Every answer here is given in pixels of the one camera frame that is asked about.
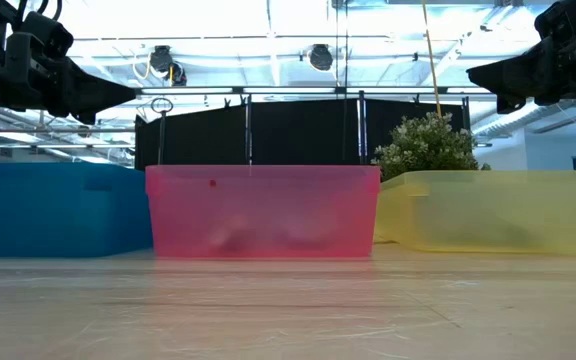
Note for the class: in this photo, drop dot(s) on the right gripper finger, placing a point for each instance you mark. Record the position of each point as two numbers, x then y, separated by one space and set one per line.
513 75

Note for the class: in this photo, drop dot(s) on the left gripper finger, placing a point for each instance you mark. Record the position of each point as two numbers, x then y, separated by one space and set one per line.
93 95

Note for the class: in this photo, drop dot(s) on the black ceiling fixture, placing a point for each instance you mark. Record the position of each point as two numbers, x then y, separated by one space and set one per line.
321 56
162 59

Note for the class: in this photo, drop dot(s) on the small potted green plant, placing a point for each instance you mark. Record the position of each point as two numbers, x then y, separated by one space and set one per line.
425 145

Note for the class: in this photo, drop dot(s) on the blue plastic bin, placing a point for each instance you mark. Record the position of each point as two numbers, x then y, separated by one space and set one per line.
43 210

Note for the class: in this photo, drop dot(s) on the yellow plastic bin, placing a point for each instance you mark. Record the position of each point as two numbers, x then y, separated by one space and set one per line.
508 210

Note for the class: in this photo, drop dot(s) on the red plastic bin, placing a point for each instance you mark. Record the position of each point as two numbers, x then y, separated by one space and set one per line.
268 200

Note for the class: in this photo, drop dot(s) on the black backdrop panel stand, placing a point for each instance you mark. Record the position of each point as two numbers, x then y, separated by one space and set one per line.
298 132

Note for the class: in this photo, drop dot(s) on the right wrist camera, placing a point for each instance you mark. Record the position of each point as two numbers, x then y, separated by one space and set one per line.
553 17

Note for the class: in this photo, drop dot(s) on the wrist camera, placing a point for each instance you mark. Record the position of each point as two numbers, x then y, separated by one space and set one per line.
553 17
45 32

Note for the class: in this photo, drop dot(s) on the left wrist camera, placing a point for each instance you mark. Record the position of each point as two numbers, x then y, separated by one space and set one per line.
45 32

